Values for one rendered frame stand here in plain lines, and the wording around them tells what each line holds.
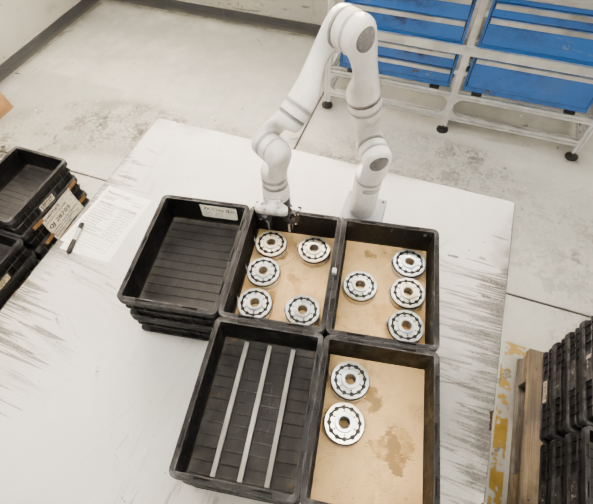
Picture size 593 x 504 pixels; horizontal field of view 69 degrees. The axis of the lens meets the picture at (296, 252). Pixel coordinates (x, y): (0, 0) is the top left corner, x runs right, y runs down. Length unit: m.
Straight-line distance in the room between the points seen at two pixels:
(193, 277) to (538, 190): 2.26
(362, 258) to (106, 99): 2.71
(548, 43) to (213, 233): 2.13
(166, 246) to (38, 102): 2.57
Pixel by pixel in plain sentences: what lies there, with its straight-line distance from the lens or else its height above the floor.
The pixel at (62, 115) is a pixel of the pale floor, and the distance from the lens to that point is 3.68.
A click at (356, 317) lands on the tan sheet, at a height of 0.83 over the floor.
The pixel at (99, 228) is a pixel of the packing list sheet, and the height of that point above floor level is 0.70.
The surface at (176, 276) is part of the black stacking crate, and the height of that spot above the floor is 0.83.
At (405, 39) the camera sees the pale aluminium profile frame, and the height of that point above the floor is 0.60.
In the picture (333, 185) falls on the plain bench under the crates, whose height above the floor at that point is 0.70.
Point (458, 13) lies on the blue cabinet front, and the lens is 2.82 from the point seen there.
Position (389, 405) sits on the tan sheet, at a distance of 1.22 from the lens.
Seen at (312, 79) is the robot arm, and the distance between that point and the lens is 1.05.
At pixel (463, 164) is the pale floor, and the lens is 3.02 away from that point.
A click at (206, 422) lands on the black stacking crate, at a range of 1.22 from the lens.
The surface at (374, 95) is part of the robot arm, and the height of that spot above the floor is 1.32.
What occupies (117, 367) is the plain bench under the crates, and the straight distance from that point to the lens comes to 1.49.
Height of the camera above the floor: 2.00
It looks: 56 degrees down
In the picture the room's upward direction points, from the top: 2 degrees counter-clockwise
